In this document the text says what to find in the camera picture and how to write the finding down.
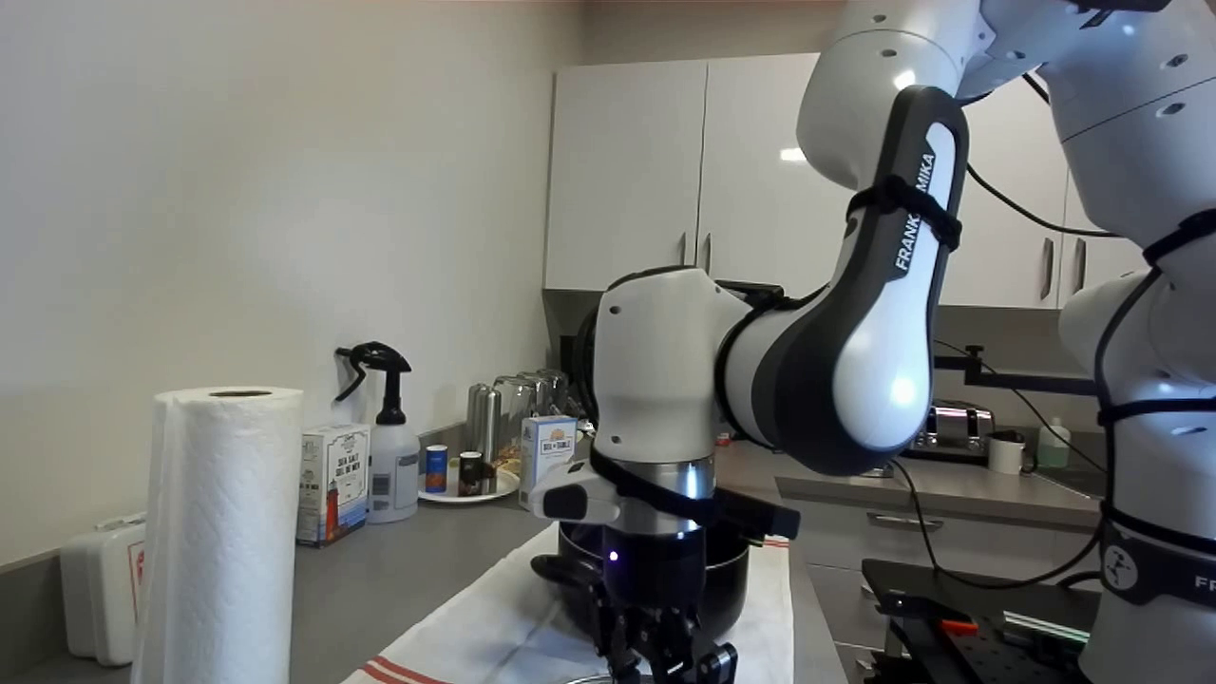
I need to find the narrow white cabinet door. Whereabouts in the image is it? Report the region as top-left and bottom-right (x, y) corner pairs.
(538, 58), (709, 301)

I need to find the white cup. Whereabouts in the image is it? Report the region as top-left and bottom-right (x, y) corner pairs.
(985, 435), (1031, 481)

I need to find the silver toaster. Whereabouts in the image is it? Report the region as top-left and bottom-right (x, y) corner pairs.
(922, 398), (999, 465)

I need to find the black kettle power cable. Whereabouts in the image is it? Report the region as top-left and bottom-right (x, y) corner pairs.
(881, 452), (1109, 597)

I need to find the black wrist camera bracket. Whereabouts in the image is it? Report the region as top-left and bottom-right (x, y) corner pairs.
(528, 449), (804, 544)

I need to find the stack of white napkins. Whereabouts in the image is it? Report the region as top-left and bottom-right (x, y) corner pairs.
(55, 511), (150, 673)

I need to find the pale green soap bottle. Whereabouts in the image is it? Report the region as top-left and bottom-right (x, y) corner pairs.
(1032, 416), (1074, 481)

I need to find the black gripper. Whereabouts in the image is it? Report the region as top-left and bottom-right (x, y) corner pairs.
(596, 525), (741, 684)

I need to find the black tray with orange part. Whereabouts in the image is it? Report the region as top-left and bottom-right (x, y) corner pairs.
(858, 557), (1104, 684)

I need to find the white plate under jars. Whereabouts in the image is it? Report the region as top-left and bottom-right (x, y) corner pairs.
(414, 467), (525, 511)

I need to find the spray bottle with black trigger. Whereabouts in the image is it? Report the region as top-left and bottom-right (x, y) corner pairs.
(329, 338), (425, 530)

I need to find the small jar with blue label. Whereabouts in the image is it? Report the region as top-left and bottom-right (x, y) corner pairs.
(423, 443), (452, 497)

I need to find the black coffee machine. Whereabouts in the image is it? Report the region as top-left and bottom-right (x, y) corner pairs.
(556, 331), (604, 424)

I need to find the white cabinet door beside pole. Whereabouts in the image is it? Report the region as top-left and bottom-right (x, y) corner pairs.
(1060, 174), (1151, 307)

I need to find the silver drawer handle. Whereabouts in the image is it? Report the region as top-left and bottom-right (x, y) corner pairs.
(866, 511), (947, 531)

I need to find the stainless steel canister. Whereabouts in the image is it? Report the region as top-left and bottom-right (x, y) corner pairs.
(465, 381), (510, 467)

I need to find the black articulated mounting rail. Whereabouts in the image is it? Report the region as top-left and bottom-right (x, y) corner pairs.
(931, 344), (1104, 398)

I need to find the white paper towel roll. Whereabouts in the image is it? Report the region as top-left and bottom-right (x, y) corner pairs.
(130, 384), (306, 684)

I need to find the black cooking pot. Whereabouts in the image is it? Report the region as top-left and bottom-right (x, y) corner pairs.
(528, 517), (756, 643)

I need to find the small dark spice jar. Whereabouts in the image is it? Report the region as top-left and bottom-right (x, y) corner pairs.
(452, 449), (490, 497)

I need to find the white carton with blue print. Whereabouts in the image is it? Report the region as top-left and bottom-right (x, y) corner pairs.
(518, 412), (590, 501)

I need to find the wide white cabinet door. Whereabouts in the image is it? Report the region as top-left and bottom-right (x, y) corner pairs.
(700, 51), (1074, 312)

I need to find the white carton with red print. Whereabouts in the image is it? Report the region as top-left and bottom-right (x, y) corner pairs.
(292, 424), (377, 552)

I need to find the white red-striped dish towel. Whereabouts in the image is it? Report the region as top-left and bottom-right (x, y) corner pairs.
(337, 517), (796, 684)

